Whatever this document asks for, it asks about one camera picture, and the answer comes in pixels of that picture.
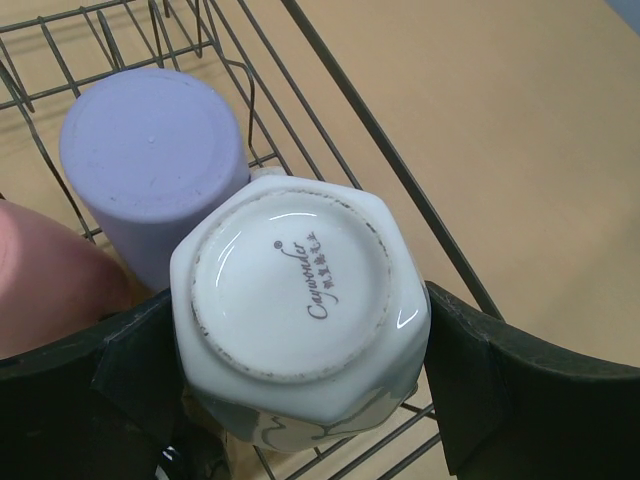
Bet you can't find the lavender cup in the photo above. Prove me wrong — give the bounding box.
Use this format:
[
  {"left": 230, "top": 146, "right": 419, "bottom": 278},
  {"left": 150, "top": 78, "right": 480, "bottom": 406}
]
[{"left": 59, "top": 68, "right": 250, "bottom": 291}]

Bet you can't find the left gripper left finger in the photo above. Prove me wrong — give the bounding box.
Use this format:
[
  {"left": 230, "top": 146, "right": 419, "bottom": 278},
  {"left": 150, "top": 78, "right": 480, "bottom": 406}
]
[{"left": 1, "top": 291, "right": 183, "bottom": 479}]

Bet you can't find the pink cup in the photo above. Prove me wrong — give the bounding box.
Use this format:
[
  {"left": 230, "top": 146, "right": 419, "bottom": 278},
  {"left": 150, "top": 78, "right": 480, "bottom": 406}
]
[{"left": 1, "top": 200, "right": 133, "bottom": 359}]

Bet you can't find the black wire dish rack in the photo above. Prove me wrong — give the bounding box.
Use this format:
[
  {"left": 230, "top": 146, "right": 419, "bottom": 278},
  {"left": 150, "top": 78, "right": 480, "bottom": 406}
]
[{"left": 0, "top": 0, "right": 506, "bottom": 480}]

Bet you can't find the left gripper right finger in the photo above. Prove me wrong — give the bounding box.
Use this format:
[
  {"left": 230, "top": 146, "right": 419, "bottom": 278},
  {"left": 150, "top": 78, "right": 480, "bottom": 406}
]
[{"left": 424, "top": 282, "right": 639, "bottom": 479}]

